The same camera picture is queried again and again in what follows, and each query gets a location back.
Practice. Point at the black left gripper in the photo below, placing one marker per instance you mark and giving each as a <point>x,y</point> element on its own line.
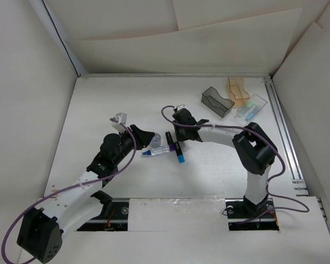
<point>143,137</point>

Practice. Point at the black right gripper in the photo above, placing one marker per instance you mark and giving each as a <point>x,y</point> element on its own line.
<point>180,137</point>

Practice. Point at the black marker purple cap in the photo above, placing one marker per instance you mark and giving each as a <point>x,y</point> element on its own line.
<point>170,141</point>

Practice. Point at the black marker blue cap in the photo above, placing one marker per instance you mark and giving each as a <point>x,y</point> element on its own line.
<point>179,153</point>

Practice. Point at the blue cap highlighter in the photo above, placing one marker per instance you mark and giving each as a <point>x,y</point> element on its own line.
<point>250,116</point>

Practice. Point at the green cap highlighter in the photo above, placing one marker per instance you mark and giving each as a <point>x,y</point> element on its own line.
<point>248,106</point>

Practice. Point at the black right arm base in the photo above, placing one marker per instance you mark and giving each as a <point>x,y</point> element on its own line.
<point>244,217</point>

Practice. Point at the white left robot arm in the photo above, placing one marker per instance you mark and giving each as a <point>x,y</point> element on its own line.
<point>43,228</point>

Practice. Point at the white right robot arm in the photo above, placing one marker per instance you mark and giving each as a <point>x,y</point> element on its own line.
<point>254,148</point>

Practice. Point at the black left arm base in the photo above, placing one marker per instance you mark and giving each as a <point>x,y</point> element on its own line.
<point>112,218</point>

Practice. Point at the round clear paperclip box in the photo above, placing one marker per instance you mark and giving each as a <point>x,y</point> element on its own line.
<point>156,141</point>

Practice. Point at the smoky grey plastic tray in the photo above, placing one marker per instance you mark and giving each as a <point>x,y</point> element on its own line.
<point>215,102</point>

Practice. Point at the amber plastic tray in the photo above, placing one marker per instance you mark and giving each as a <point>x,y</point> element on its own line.
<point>236,90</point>

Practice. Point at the clear plastic tray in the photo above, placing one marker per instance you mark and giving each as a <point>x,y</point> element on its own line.
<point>248,111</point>

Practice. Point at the white foam front board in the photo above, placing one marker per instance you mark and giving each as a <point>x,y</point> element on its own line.
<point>177,215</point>

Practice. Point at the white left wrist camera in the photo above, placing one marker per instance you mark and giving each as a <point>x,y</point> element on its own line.
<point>119,122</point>

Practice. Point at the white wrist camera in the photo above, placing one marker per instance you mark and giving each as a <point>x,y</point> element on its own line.
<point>119,122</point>
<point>180,107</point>

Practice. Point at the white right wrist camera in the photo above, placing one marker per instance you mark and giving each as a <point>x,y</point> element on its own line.
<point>180,107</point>

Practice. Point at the aluminium back rail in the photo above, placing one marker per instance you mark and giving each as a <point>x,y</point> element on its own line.
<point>199,75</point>

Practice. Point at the aluminium side rail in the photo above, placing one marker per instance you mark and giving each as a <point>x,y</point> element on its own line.
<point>292,162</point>

